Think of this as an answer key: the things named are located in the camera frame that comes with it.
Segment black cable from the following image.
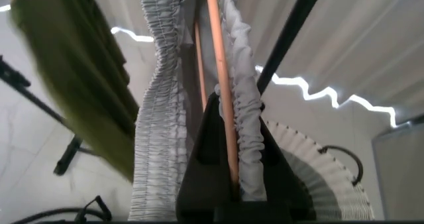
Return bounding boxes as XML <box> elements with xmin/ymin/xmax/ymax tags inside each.
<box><xmin>11</xmin><ymin>195</ymin><xmax>113</xmax><ymax>223</ymax></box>

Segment white laundry basket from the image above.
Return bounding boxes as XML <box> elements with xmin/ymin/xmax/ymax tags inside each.
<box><xmin>264</xmin><ymin>119</ymin><xmax>375</xmax><ymax>221</ymax></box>

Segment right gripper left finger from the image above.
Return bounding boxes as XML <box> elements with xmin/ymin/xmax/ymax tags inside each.
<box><xmin>175</xmin><ymin>93</ymin><xmax>235</xmax><ymax>223</ymax></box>

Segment pale grey shorts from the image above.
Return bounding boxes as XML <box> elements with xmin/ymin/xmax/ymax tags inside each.
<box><xmin>128</xmin><ymin>0</ymin><xmax>268</xmax><ymax>222</ymax></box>

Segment green shirt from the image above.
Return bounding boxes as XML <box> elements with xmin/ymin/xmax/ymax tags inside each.
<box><xmin>9</xmin><ymin>0</ymin><xmax>140</xmax><ymax>182</ymax></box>

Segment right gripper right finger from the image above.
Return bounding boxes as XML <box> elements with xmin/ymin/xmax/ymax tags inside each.
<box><xmin>238</xmin><ymin>103</ymin><xmax>315</xmax><ymax>223</ymax></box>

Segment pink clothes hanger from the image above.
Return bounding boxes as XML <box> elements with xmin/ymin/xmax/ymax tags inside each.
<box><xmin>193</xmin><ymin>0</ymin><xmax>240</xmax><ymax>198</ymax></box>

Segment white curtain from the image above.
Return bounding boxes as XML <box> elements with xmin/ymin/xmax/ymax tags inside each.
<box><xmin>94</xmin><ymin>0</ymin><xmax>424</xmax><ymax>125</ymax></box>

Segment black clothes rack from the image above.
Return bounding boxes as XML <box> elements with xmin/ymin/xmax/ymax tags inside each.
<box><xmin>0</xmin><ymin>0</ymin><xmax>327</xmax><ymax>177</ymax></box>

